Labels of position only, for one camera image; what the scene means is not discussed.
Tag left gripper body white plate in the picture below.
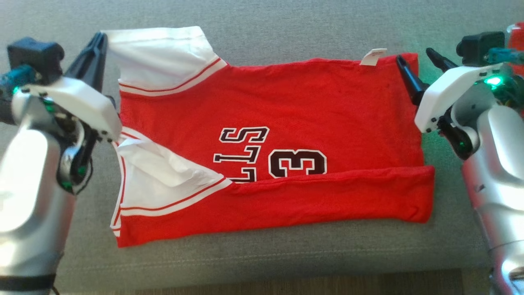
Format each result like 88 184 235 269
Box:
24 75 123 142

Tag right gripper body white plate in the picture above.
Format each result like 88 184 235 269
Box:
414 63 504 133

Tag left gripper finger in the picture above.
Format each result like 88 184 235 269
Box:
63 32 108 93

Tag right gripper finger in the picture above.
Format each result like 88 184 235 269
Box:
426 48 459 73
395 55 430 106

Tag red shorts white stripe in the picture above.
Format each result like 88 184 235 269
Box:
506 22 524 77

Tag red basketball jersey white sleeves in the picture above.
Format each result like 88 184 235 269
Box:
100 25 436 249

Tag large grey sofa seat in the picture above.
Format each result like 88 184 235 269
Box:
0 0 524 295

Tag right camera cable teal plug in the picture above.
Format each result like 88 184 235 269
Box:
487 47 524 66

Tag camera cable teal plug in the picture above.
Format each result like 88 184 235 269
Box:
487 47 524 66
0 65 40 90

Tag left camera cable teal plug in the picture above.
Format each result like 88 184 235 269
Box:
0 65 40 90

